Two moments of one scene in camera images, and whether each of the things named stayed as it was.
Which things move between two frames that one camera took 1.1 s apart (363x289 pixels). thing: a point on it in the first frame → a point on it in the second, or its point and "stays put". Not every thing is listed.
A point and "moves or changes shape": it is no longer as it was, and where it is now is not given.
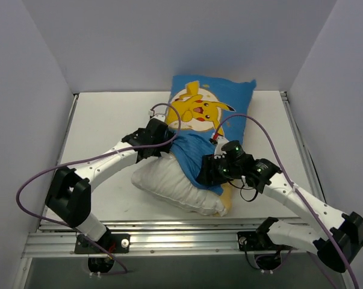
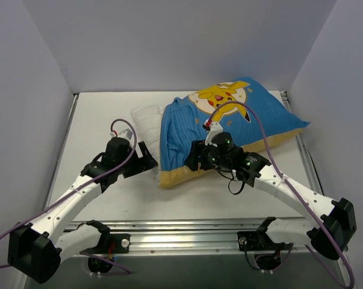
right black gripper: [205, 169] → [194, 156]
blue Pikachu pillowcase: [201, 109] moves or changes shape
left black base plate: [114, 243] stays put
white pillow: [161, 174] moves or changes shape
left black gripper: [162, 139] → [142, 162]
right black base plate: [254, 241] stays put
